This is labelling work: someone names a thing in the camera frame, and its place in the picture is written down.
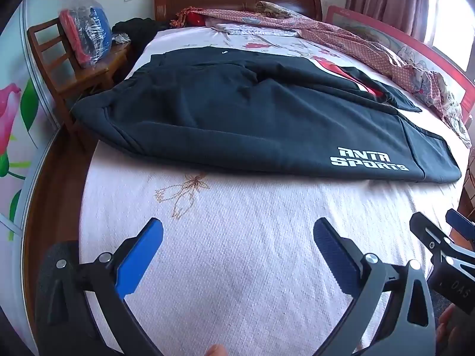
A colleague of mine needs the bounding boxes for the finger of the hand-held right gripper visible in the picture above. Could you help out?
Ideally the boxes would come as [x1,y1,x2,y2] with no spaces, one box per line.
[409,211,475,266]
[444,208,475,244]

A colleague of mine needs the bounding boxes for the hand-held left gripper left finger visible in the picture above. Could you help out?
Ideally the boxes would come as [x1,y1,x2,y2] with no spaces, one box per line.
[45,217,164,356]

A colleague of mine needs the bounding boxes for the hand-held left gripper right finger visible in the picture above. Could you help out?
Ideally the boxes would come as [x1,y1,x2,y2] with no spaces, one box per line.
[313,217,437,356]

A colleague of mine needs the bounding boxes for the black pants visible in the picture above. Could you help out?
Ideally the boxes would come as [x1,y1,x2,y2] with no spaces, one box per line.
[70,46,463,184]

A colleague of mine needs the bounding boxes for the person's right hand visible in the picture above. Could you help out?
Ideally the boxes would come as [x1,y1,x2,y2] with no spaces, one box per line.
[435,303,475,349]

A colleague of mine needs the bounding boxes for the bed with white sheet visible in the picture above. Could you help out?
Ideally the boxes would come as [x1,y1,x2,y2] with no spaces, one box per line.
[76,26,471,356]

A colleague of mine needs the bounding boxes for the wooden chair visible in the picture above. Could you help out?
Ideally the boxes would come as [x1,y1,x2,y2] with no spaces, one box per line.
[27,17,131,152]

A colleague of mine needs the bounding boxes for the pink patterned quilt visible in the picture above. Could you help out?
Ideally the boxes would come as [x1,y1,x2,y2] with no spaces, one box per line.
[200,7,473,150]

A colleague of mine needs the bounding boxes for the black clothing heap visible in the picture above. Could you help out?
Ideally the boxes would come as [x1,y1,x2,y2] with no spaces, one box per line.
[111,17,168,52]

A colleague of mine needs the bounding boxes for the clear plastic bag of clothes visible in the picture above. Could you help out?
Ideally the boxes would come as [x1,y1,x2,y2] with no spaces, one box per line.
[58,0,113,69]

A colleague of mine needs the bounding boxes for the red fringed cloth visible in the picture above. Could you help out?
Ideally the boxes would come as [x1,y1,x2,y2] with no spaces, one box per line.
[170,6,209,28]

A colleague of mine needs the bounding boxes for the floral pillow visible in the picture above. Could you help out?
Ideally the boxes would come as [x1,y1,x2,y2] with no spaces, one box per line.
[255,1,302,19]

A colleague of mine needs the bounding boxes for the pink bed guard rail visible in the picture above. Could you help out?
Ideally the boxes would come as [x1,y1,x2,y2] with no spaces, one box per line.
[324,5,475,127]

